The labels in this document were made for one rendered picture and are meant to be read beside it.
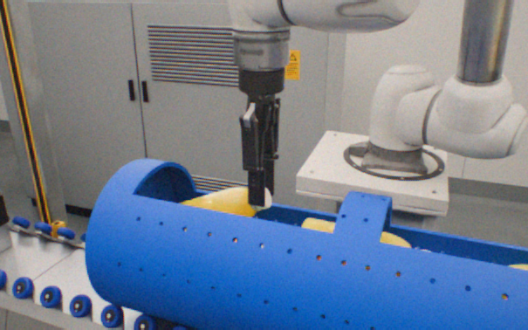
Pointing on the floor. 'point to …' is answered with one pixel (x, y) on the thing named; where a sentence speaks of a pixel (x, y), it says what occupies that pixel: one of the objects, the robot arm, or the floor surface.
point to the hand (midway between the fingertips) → (261, 182)
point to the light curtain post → (30, 107)
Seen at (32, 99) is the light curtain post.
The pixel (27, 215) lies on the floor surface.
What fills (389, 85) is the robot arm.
